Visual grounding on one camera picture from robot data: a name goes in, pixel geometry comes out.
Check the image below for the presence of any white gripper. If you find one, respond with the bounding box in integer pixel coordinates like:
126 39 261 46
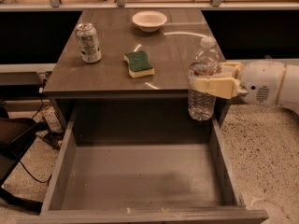
190 60 286 105

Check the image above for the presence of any clear plastic water bottle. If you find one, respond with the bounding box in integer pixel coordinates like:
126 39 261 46
188 36 221 121

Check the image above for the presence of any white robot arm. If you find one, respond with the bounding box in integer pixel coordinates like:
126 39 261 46
189 60 299 114

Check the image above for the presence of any open grey top drawer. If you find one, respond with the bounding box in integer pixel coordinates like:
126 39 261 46
17 103 268 224

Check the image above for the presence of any green and yellow sponge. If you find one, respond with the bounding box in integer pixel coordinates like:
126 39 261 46
124 50 154 78

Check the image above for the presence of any white paper bowl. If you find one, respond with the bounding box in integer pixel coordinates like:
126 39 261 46
132 11 167 33

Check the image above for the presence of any grey cabinet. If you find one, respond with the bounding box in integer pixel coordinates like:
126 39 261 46
43 7 240 133

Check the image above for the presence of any silver soda can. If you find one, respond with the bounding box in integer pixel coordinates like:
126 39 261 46
76 22 102 63

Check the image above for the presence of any black chair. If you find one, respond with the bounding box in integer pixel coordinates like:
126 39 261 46
0 106 42 213

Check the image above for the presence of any black floor cable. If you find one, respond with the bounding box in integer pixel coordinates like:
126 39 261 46
18 77 52 187

